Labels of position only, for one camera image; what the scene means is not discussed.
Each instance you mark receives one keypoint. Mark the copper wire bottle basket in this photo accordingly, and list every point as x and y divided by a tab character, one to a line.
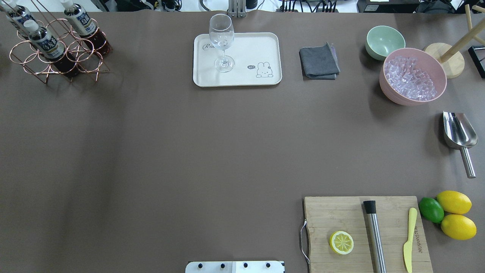
34	63

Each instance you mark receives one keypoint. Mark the tea bottle near tray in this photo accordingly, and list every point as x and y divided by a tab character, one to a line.
85	27

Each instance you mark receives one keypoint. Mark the tea bottle middle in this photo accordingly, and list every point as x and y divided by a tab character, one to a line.
53	50

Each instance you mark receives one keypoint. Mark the tea bottle far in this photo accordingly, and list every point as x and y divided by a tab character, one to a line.
17	15

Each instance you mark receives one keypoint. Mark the cream rabbit tray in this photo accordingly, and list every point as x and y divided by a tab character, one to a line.
256	55

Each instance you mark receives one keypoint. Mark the grey folded cloth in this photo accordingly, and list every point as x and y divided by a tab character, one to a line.
320	63

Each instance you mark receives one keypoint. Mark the clear wine glass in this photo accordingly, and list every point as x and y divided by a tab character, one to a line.
222	35

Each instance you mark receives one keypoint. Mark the bamboo cutting board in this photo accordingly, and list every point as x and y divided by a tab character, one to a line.
325	215

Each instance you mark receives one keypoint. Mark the steel muddler black tip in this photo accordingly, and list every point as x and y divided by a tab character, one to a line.
379	259

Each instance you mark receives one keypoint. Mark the half lemon slice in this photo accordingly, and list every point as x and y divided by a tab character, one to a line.
341	242

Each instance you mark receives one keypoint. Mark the green bowl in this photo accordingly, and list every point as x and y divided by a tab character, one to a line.
382	40

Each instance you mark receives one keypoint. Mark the clear ice cubes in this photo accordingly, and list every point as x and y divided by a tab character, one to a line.
403	76

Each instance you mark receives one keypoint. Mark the pink bowl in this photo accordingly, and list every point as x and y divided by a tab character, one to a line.
425	62

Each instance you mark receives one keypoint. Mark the yellow plastic knife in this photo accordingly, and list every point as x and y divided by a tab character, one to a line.
408	245

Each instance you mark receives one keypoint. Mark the green lime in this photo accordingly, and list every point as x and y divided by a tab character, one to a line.
431	210

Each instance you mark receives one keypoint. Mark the steel ice scoop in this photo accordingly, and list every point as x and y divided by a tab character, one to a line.
460	135

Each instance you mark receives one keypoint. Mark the yellow lemon upper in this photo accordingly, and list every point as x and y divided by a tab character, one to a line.
454	202

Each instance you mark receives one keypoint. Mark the yellow lemon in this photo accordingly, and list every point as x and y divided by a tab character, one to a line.
454	202
458	227

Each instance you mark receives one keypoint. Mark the wooden stand with pegs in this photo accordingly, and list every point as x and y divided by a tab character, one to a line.
449	56

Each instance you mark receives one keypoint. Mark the yellow lemon lower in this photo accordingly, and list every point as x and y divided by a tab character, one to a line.
458	227

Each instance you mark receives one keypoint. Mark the grey metal bracket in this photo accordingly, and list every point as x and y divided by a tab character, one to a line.
237	8

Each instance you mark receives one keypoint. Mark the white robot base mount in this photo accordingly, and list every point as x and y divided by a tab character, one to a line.
256	266

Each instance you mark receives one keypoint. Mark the black frame object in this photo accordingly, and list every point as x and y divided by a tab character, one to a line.
477	53

